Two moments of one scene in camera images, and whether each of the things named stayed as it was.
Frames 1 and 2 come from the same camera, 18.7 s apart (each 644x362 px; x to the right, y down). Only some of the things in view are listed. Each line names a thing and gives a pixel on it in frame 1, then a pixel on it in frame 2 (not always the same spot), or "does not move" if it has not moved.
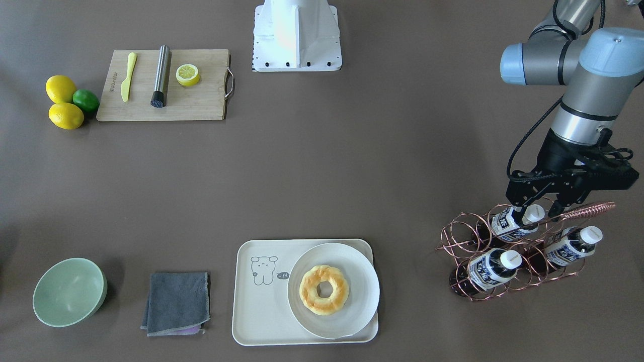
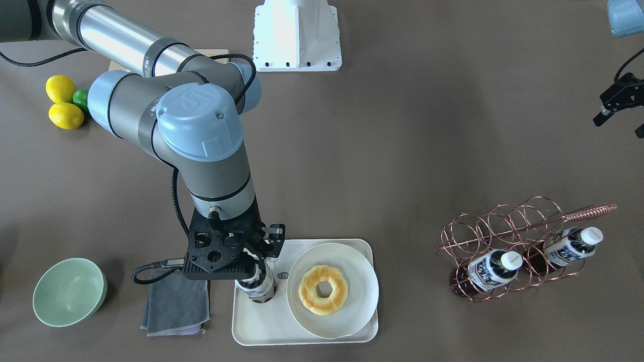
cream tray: x=262 y=315 does not move
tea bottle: x=516 y=221 → x=495 y=267
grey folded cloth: x=177 y=302 does not move
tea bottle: x=489 y=269 → x=260 y=288
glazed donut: x=308 y=293 does not move
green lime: x=86 y=100 does not move
